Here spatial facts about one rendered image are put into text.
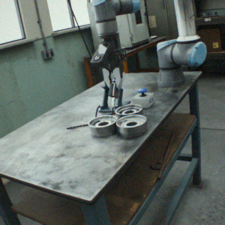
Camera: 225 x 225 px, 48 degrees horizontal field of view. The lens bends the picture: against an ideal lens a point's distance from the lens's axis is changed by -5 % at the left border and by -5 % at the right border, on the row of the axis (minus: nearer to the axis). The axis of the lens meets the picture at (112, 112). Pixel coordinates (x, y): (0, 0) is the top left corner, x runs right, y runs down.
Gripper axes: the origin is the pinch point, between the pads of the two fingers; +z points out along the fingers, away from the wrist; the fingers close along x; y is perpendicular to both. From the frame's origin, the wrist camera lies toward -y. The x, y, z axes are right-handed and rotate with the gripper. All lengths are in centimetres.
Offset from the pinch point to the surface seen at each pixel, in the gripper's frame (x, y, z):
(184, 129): -14, 46, 38
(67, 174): -1.2, -36.9, 13.1
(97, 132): 1.2, -15.0, 11.2
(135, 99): -1.6, 13.1, 9.3
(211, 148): -18, 121, 93
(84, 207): -8.2, -41.2, 20.0
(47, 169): 6.6, -36.4, 13.1
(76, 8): 156, 214, -46
